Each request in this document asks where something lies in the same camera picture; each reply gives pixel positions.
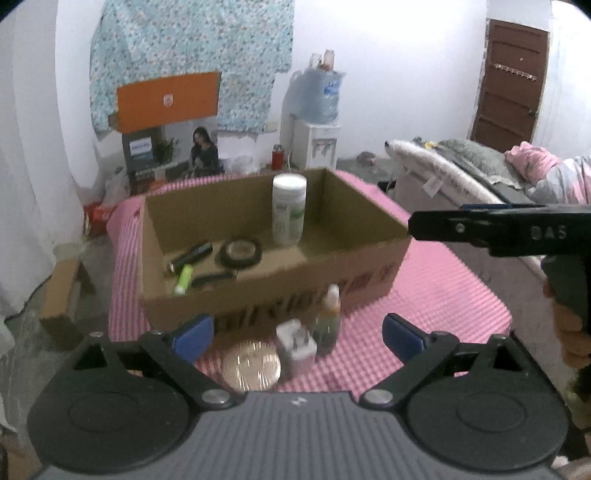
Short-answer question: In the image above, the white wipes canister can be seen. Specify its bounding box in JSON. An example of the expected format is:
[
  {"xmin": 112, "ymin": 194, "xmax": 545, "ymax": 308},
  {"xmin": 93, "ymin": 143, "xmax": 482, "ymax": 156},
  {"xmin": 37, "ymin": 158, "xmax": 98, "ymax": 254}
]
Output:
[{"xmin": 271, "ymin": 174, "xmax": 308, "ymax": 246}]

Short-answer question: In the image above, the door hook rack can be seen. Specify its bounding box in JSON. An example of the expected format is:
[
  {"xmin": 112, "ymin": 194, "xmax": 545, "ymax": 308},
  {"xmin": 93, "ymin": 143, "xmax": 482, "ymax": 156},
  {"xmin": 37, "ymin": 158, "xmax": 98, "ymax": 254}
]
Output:
[{"xmin": 492, "ymin": 64, "xmax": 537, "ymax": 81}]

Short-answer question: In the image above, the pink patterned blanket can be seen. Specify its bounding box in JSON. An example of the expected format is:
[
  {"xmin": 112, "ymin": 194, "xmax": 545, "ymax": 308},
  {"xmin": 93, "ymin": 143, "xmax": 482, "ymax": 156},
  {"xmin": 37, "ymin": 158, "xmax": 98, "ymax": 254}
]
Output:
[{"xmin": 505, "ymin": 141, "xmax": 591, "ymax": 207}]

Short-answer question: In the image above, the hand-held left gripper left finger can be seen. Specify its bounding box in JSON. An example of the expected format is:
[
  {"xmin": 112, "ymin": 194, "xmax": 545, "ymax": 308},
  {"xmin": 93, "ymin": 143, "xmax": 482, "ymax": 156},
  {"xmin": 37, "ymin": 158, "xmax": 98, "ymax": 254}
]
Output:
[{"xmin": 71, "ymin": 314, "xmax": 236, "ymax": 411}]

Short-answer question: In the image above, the brown cardboard box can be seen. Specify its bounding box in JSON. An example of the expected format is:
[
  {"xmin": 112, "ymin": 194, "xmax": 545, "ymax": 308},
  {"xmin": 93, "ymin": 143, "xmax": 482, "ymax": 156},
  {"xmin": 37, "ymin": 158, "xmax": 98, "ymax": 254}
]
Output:
[{"xmin": 139, "ymin": 167, "xmax": 411, "ymax": 334}]

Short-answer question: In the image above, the blue water jug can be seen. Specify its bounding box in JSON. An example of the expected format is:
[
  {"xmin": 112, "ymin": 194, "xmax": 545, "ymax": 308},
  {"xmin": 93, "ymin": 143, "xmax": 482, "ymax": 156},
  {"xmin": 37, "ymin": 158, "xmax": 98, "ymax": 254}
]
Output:
[{"xmin": 299, "ymin": 69, "xmax": 345, "ymax": 124}]

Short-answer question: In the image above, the round gold lid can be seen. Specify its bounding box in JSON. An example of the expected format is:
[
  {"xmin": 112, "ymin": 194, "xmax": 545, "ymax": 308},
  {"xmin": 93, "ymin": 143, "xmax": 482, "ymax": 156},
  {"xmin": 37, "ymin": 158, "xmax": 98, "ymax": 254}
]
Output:
[{"xmin": 221, "ymin": 340, "xmax": 282, "ymax": 391}]

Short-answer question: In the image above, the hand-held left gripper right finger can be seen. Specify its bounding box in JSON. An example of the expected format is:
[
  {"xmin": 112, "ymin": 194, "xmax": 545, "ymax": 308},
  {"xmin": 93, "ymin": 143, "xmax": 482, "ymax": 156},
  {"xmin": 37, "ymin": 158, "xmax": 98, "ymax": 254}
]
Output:
[{"xmin": 359, "ymin": 313, "xmax": 525, "ymax": 409}]

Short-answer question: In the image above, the orange box flap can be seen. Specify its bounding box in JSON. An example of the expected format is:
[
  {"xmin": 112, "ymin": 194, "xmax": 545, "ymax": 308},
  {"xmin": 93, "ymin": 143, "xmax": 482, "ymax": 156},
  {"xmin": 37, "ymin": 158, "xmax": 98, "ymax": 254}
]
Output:
[{"xmin": 116, "ymin": 72, "xmax": 221, "ymax": 133}]

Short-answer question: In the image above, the small cardboard box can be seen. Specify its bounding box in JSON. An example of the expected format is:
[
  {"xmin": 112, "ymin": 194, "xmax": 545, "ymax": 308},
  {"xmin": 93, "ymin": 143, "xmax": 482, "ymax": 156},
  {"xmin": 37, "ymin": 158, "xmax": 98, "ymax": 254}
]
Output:
[{"xmin": 39, "ymin": 257, "xmax": 96, "ymax": 352}]

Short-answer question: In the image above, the brown wooden door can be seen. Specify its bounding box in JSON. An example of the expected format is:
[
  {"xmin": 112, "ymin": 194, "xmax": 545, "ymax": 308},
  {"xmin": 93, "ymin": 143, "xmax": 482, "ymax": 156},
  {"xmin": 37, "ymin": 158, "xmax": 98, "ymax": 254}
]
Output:
[{"xmin": 470, "ymin": 19, "xmax": 550, "ymax": 154}]

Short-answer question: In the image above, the green dropper bottle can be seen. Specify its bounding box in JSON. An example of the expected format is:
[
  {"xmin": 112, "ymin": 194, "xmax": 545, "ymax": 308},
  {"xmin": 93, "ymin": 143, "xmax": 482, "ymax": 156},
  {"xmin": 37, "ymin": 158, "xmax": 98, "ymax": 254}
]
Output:
[{"xmin": 313, "ymin": 284, "xmax": 343, "ymax": 356}]

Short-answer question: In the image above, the white bed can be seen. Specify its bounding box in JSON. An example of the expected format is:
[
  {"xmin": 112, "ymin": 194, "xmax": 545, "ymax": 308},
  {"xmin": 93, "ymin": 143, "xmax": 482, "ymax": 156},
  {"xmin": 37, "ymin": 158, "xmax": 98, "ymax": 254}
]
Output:
[{"xmin": 394, "ymin": 138, "xmax": 550, "ymax": 282}]

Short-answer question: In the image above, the white charger adapter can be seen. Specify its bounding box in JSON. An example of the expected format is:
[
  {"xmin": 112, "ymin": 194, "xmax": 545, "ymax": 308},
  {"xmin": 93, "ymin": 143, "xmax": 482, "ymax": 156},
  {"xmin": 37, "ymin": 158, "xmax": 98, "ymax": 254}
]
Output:
[{"xmin": 276, "ymin": 319, "xmax": 319, "ymax": 380}]

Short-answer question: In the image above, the white plastic bag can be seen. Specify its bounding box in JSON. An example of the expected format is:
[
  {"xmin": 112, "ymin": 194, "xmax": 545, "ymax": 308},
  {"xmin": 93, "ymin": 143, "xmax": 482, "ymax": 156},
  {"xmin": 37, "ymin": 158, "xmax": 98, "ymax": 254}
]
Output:
[{"xmin": 225, "ymin": 155, "xmax": 256, "ymax": 175}]

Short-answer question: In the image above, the white curtain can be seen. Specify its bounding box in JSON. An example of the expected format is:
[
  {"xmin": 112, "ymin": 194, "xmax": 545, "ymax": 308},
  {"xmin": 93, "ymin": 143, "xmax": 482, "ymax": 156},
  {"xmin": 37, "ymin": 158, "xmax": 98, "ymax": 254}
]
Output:
[{"xmin": 0, "ymin": 4, "xmax": 88, "ymax": 324}]

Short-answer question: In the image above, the pink checkered tablecloth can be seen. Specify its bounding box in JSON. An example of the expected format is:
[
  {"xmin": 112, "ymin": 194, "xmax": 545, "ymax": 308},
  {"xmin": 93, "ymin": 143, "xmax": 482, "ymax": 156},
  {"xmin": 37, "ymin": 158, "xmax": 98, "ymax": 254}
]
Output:
[{"xmin": 107, "ymin": 168, "xmax": 513, "ymax": 393}]

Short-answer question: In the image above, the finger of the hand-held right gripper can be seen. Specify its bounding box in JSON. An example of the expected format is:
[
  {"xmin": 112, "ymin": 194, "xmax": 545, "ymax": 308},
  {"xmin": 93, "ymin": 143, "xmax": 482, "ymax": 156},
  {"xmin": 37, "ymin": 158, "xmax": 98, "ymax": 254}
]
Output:
[{"xmin": 409, "ymin": 205, "xmax": 497, "ymax": 250}]

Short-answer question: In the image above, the clear plastic bag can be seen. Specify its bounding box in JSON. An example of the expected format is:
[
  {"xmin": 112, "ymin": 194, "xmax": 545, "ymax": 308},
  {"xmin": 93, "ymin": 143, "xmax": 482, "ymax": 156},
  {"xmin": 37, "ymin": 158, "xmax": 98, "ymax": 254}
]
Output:
[{"xmin": 100, "ymin": 170, "xmax": 136, "ymax": 209}]

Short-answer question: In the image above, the black tape roll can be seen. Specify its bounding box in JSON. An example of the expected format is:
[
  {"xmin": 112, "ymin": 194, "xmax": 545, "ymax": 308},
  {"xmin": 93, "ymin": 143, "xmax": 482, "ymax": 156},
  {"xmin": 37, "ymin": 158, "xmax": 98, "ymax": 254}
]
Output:
[{"xmin": 217, "ymin": 236, "xmax": 263, "ymax": 270}]

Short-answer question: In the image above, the printed appliance box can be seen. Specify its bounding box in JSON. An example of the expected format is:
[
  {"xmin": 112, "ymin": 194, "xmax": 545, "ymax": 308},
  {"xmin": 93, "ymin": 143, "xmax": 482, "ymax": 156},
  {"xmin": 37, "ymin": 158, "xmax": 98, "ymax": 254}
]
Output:
[{"xmin": 121, "ymin": 115, "xmax": 221, "ymax": 186}]

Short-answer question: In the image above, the black marker pen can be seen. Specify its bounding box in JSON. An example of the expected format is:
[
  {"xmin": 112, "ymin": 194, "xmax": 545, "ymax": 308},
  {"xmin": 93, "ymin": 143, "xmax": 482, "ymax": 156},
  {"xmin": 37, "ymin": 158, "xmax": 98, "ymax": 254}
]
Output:
[{"xmin": 166, "ymin": 241, "xmax": 214, "ymax": 274}]

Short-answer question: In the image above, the green tube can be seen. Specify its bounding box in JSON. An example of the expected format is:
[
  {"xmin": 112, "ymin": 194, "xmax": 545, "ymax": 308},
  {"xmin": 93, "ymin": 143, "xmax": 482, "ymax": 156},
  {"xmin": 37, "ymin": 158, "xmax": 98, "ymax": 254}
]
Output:
[{"xmin": 173, "ymin": 264, "xmax": 195, "ymax": 296}]

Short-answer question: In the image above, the person's right hand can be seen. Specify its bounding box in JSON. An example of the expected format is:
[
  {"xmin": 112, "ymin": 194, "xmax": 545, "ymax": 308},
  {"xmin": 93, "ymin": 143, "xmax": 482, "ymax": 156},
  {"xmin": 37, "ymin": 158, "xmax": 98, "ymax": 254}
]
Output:
[{"xmin": 544, "ymin": 281, "xmax": 591, "ymax": 370}]

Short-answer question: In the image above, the floral hanging cloth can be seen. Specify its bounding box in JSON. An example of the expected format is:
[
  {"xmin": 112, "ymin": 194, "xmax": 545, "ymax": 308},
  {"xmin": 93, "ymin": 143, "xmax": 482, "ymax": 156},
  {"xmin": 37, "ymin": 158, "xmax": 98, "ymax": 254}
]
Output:
[{"xmin": 89, "ymin": 0, "xmax": 295, "ymax": 134}]

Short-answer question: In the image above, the red printed container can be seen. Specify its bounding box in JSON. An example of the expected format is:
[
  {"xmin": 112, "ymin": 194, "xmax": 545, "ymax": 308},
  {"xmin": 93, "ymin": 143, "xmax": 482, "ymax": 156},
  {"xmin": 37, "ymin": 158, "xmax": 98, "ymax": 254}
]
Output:
[{"xmin": 83, "ymin": 202, "xmax": 117, "ymax": 237}]

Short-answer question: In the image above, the grey blanket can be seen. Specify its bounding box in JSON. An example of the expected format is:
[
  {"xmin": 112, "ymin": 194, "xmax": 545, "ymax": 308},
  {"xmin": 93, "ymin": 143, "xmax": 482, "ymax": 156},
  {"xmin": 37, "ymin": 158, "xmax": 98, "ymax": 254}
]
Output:
[{"xmin": 436, "ymin": 137, "xmax": 539, "ymax": 200}]

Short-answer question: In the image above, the white water dispenser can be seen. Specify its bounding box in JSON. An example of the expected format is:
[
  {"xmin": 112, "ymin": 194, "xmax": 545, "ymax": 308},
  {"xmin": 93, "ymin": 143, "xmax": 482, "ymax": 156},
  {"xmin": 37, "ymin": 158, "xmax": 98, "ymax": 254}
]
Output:
[{"xmin": 291, "ymin": 117, "xmax": 341, "ymax": 171}]

